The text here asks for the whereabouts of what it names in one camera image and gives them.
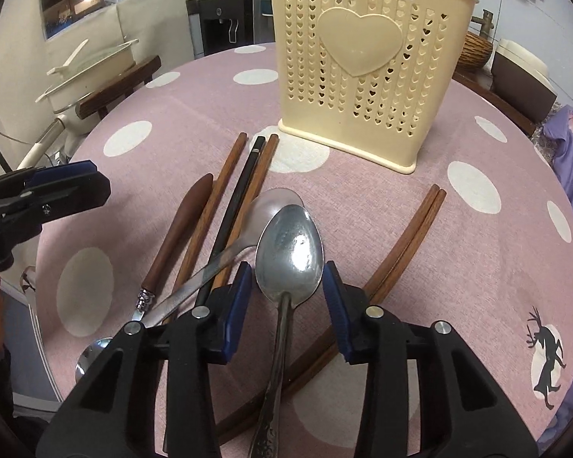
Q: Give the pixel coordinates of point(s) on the brown wooden chopstick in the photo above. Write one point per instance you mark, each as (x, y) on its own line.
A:
(219, 181)
(260, 167)
(420, 230)
(407, 229)

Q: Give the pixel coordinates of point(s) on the white and brown box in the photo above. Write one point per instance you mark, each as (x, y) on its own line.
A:
(520, 76)

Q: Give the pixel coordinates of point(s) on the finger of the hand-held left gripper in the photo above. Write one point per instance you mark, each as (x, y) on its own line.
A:
(62, 171)
(81, 198)

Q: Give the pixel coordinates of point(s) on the beige cloth cover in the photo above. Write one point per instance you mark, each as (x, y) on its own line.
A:
(153, 24)

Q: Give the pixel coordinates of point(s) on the dark wooden chair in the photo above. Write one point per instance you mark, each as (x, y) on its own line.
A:
(124, 86)

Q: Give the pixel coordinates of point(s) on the wicker basket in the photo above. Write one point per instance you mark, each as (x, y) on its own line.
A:
(475, 52)

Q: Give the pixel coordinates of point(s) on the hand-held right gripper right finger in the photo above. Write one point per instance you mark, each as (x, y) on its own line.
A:
(336, 315)

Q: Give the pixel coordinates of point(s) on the black chopstick with silver band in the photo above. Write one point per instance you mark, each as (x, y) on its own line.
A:
(238, 191)

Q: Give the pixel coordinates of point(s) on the cream plastic utensil holder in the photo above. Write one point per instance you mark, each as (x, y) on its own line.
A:
(363, 105)

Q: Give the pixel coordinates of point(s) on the white pot with lid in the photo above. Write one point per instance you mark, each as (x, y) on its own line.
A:
(90, 76)

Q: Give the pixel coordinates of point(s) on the water dispenser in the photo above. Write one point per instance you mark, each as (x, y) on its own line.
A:
(224, 14)

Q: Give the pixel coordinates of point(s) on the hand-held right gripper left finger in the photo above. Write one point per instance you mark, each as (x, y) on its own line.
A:
(236, 315)

